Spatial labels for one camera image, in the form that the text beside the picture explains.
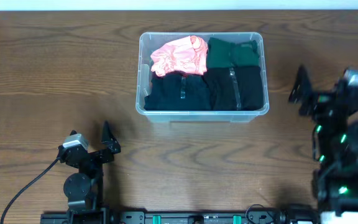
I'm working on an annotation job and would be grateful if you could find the black garment with tape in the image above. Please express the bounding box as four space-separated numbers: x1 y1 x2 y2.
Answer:
204 66 264 111

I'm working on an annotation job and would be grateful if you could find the navy garment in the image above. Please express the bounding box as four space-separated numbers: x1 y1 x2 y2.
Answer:
144 72 212 111

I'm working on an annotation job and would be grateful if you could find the dark green garment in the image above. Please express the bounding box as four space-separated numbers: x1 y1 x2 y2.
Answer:
206 37 260 68

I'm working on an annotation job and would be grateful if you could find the pink garment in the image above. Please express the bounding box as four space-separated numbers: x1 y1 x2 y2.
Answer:
150 35 208 77

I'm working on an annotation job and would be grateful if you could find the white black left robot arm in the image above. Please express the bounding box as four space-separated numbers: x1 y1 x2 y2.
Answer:
58 121 121 223

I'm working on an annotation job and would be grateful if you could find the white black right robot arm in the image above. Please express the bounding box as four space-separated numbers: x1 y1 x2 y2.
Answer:
288 65 358 223

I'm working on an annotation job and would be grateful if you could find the clear plastic storage bin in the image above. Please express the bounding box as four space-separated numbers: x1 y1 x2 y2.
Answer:
135 32 270 123

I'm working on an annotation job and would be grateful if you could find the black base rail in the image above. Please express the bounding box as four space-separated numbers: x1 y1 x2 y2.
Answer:
40 208 351 224

